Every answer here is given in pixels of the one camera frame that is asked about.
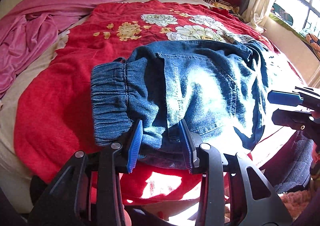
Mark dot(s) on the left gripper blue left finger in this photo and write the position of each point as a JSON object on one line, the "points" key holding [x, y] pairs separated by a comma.
{"points": [[133, 146]]}

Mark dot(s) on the right hand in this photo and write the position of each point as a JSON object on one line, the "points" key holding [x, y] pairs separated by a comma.
{"points": [[315, 114]]}

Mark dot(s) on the blue denim lace-trimmed pants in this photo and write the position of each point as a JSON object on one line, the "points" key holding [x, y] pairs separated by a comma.
{"points": [[219, 89]]}

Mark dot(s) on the pink bedsheet pile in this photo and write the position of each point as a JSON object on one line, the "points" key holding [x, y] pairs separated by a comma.
{"points": [[31, 27]]}

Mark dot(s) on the window with grille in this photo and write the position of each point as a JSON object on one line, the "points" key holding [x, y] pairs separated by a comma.
{"points": [[300, 15]]}

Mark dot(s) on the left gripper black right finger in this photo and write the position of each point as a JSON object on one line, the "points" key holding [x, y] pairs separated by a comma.
{"points": [[189, 143]]}

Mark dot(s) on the red floral blanket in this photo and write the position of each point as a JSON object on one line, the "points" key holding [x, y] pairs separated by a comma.
{"points": [[149, 184]]}

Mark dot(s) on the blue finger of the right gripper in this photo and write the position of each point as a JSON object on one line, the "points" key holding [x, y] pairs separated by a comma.
{"points": [[285, 98]]}

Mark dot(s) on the beige mattress sheet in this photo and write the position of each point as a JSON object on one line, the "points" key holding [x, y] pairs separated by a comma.
{"points": [[47, 113]]}

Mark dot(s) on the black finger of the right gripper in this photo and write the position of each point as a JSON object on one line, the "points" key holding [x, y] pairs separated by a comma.
{"points": [[297, 120]]}

